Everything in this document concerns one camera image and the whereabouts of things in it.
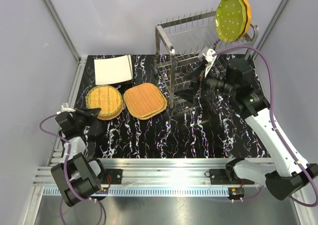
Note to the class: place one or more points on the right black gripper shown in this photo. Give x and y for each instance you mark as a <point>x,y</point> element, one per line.
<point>197,77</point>

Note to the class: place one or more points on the steel wire dish rack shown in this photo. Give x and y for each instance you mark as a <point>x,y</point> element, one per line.
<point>179,42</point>

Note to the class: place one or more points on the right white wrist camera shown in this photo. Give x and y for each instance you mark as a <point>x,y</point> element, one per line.
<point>207,54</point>

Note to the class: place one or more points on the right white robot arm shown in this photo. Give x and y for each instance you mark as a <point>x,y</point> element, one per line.
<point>290,172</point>

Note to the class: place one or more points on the round woven bamboo tray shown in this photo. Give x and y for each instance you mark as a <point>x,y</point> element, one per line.
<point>111,104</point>

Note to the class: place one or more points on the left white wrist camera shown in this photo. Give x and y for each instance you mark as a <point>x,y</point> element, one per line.
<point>65,108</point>

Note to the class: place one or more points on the aluminium mounting rail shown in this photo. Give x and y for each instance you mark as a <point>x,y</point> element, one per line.
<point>159,172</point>

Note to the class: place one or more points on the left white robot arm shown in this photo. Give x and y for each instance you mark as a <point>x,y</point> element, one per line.
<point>77,177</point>

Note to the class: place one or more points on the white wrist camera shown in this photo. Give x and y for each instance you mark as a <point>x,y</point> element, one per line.
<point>207,54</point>
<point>65,108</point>

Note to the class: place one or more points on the orange scalloped plate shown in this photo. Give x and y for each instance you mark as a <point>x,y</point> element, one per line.
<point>248,17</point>

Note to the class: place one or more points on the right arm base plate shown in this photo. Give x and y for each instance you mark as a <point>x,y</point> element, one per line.
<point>219,177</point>

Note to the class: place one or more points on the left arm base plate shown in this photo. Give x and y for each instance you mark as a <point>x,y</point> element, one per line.
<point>112,175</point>

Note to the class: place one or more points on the slotted cable duct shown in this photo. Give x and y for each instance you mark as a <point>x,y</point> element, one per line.
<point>165,192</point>

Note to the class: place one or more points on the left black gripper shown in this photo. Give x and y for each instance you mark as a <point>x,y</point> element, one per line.
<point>90,114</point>

